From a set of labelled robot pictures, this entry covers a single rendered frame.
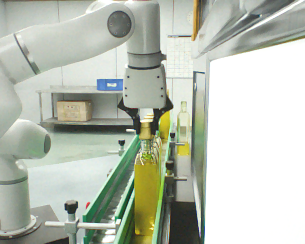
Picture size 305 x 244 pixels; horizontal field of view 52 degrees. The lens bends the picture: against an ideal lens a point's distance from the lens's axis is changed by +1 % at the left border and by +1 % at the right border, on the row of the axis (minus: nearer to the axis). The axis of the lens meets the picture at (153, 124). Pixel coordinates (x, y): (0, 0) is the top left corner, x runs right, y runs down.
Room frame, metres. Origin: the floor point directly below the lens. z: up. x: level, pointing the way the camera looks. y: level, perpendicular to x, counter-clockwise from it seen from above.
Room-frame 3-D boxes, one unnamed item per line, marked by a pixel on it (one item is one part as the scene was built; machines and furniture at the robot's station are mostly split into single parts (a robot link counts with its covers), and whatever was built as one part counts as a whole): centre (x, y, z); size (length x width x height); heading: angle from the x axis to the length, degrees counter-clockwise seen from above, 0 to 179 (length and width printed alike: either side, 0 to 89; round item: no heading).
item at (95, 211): (1.53, 0.09, 0.93); 1.75 x 0.01 x 0.08; 175
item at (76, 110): (6.33, 1.62, 0.45); 0.62 x 0.44 x 0.40; 80
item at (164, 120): (1.84, -0.07, 1.02); 0.06 x 0.06 x 0.28; 85
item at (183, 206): (1.39, -0.14, 0.84); 0.95 x 0.09 x 0.11; 175
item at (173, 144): (1.37, -0.11, 0.94); 0.07 x 0.04 x 0.13; 85
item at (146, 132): (0.74, 0.02, 1.15); 0.04 x 0.04 x 0.04
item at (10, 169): (0.89, 0.42, 1.05); 0.13 x 0.10 x 0.16; 87
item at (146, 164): (0.74, 0.02, 0.99); 0.06 x 0.06 x 0.21; 85
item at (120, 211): (1.52, 0.01, 0.93); 1.75 x 0.01 x 0.08; 175
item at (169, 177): (0.92, -0.07, 0.94); 0.07 x 0.04 x 0.13; 85
